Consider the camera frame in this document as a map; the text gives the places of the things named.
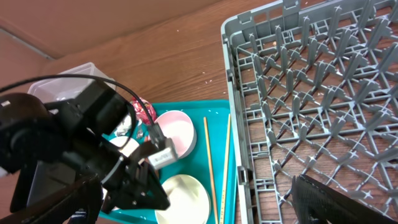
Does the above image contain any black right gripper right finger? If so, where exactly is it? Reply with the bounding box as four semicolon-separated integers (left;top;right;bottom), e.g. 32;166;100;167
292;175;395;224

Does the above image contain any white bowl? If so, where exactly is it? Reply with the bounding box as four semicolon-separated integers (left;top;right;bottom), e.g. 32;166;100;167
155;174;211;224

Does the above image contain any grey dish rack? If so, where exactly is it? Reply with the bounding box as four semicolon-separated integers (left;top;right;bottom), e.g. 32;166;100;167
221;0;397;223

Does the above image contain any left wooden chopstick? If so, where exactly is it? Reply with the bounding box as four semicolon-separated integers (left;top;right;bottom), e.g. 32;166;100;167
203;117;219;224

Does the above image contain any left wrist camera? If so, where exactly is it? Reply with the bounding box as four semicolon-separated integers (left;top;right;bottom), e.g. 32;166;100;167
148;138;178;170

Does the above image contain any clear plastic bin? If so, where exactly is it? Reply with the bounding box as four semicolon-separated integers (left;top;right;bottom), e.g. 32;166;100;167
28;62;110;103

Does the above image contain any wooden chopstick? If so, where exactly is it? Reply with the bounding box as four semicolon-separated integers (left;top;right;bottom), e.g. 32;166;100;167
220;114;231;224
203;117;219;224

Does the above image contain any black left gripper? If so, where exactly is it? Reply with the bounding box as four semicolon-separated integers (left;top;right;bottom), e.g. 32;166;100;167
62;139;171;215

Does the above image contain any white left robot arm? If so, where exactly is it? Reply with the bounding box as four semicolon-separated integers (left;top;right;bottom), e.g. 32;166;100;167
1;80;172;213

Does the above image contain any pink bowl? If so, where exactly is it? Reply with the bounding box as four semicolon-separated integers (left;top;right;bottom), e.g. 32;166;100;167
155;110;197;159

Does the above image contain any black tray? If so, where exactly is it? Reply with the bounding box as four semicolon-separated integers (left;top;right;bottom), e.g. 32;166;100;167
10;161;76;213

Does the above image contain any crumpled white tissue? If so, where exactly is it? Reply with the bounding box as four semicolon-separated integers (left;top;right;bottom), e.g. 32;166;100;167
114;115;136;136

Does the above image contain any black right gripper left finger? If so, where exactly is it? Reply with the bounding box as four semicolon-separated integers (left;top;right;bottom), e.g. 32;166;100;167
1;175;103;224

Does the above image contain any red snack wrapper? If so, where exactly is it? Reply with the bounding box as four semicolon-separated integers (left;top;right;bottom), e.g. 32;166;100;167
130;97;157;125

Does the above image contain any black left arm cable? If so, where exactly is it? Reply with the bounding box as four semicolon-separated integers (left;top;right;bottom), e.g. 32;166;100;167
0;73;165;147

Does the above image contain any right wooden chopstick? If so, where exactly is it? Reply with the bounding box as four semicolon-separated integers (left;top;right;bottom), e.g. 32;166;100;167
220;114;231;224

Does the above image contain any teal serving tray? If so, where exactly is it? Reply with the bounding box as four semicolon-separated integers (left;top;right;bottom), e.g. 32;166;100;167
99;100;237;223

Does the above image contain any pink plate with food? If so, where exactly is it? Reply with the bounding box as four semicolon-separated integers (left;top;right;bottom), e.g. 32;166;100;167
110;136;139;157

